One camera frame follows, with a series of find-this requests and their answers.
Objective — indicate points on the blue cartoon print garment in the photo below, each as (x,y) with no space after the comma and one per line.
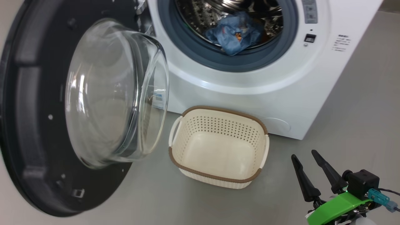
(234,42)

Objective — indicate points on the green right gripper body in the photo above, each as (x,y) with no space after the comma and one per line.
(337,207)

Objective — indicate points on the cream brown-rimmed laundry basket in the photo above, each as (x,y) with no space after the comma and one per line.
(218,150)

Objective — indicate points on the white front-load washing machine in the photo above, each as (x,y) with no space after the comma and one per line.
(250,93)

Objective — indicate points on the dark grey glass washer door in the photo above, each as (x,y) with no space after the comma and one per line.
(31,125)

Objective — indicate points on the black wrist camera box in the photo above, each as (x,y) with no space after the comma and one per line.
(362,182)

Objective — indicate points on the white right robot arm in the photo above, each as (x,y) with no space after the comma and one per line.
(360,221)

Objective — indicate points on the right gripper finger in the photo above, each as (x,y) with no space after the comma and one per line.
(305,184)
(331,175)

